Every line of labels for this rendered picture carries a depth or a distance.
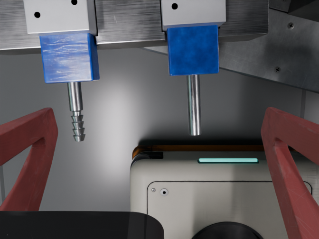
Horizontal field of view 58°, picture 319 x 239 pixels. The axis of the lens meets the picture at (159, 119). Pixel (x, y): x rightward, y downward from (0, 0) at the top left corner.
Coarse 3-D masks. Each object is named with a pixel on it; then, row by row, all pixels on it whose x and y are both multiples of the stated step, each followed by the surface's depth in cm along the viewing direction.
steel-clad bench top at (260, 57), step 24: (288, 0) 30; (288, 24) 31; (312, 24) 31; (240, 48) 31; (264, 48) 31; (288, 48) 31; (312, 48) 31; (264, 72) 31; (288, 72) 31; (312, 72) 31
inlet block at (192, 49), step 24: (168, 0) 22; (192, 0) 22; (216, 0) 22; (168, 24) 23; (192, 24) 23; (216, 24) 24; (168, 48) 24; (192, 48) 24; (216, 48) 24; (192, 72) 25; (216, 72) 25; (192, 96) 26; (192, 120) 26
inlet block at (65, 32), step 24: (24, 0) 22; (48, 0) 22; (72, 0) 23; (48, 24) 23; (72, 24) 23; (96, 24) 25; (48, 48) 24; (72, 48) 24; (96, 48) 27; (48, 72) 25; (72, 72) 25; (96, 72) 26; (72, 96) 26
